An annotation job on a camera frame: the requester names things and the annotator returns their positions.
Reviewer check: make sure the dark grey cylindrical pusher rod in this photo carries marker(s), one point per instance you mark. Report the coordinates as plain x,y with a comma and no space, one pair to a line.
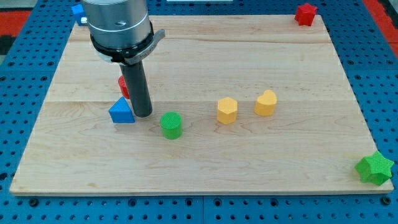
136,83

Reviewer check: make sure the green cylinder block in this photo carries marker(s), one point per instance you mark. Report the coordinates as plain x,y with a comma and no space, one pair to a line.
171,125

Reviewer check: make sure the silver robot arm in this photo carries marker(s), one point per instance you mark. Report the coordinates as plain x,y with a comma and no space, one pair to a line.
121,32

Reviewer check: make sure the red cylinder block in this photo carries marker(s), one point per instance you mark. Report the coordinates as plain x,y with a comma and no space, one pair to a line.
123,87

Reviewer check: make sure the blue triangle block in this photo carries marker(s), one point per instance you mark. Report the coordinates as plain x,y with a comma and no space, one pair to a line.
120,112

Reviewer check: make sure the blue cube block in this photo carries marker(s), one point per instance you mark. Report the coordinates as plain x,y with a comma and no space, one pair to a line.
79,14

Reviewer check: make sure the yellow hexagon block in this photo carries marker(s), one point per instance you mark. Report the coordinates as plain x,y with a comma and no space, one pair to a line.
227,110

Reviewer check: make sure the light wooden board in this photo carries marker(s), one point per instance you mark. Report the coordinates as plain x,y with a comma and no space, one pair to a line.
309,146

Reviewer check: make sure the yellow heart block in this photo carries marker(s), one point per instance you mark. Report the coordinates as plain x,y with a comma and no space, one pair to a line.
266,103

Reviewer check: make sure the red star block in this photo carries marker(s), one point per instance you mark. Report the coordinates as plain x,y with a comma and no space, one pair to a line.
305,14

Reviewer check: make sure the green star block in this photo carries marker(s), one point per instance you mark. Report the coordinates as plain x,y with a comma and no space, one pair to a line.
375,169

